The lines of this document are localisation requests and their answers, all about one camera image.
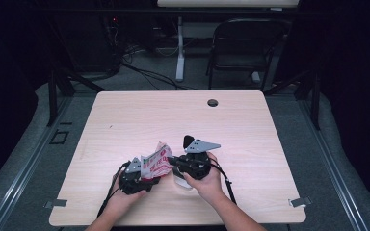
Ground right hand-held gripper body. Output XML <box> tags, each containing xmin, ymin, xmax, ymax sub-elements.
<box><xmin>174</xmin><ymin>139</ymin><xmax>222</xmax><ymax>181</ymax></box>

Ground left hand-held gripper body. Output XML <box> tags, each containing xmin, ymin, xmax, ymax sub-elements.
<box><xmin>118</xmin><ymin>156</ymin><xmax>152</xmax><ymax>195</ymax></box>

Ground clear plastic bag pink print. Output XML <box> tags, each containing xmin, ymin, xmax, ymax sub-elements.
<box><xmin>140</xmin><ymin>141</ymin><xmax>174</xmax><ymax>181</ymax></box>

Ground person's left hand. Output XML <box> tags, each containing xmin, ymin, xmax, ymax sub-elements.
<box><xmin>109</xmin><ymin>179</ymin><xmax>149</xmax><ymax>214</ymax></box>

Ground person's right hand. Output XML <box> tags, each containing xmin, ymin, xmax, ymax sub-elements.
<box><xmin>183</xmin><ymin>152</ymin><xmax>225</xmax><ymax>207</ymax></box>

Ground grey tape piece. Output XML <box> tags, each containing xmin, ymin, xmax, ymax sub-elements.
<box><xmin>43</xmin><ymin>198</ymin><xmax>68</xmax><ymax>209</ymax></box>
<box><xmin>288</xmin><ymin>195</ymin><xmax>313</xmax><ymax>208</ymax></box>

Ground black tape square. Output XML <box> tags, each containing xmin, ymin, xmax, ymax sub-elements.
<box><xmin>48</xmin><ymin>128</ymin><xmax>70</xmax><ymax>145</ymax></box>

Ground black chair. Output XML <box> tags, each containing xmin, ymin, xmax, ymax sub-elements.
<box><xmin>206</xmin><ymin>17</ymin><xmax>287</xmax><ymax>92</ymax></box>

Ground black metal stand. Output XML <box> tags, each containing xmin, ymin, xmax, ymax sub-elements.
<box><xmin>45</xmin><ymin>67</ymin><xmax>108</xmax><ymax>127</ymax></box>
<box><xmin>263</xmin><ymin>67</ymin><xmax>322</xmax><ymax>131</ymax></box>

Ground dark equipment cabinet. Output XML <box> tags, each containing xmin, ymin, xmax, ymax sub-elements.
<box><xmin>52</xmin><ymin>13</ymin><xmax>123</xmax><ymax>75</ymax></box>

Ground white desk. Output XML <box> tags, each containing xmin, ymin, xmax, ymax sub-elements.
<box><xmin>156</xmin><ymin>0</ymin><xmax>301</xmax><ymax>83</ymax></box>

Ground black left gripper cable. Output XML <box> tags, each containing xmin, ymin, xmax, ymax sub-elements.
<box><xmin>95</xmin><ymin>160</ymin><xmax>132</xmax><ymax>219</ymax></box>

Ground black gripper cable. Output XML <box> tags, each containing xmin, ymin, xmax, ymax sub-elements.
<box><xmin>95</xmin><ymin>160</ymin><xmax>132</xmax><ymax>219</ymax></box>
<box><xmin>209</xmin><ymin>161</ymin><xmax>238</xmax><ymax>206</ymax></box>

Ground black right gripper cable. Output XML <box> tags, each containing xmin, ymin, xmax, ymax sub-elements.
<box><xmin>209</xmin><ymin>161</ymin><xmax>238</xmax><ymax>206</ymax></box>

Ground black floor cables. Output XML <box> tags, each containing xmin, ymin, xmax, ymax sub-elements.
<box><xmin>119</xmin><ymin>44</ymin><xmax>200</xmax><ymax>91</ymax></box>

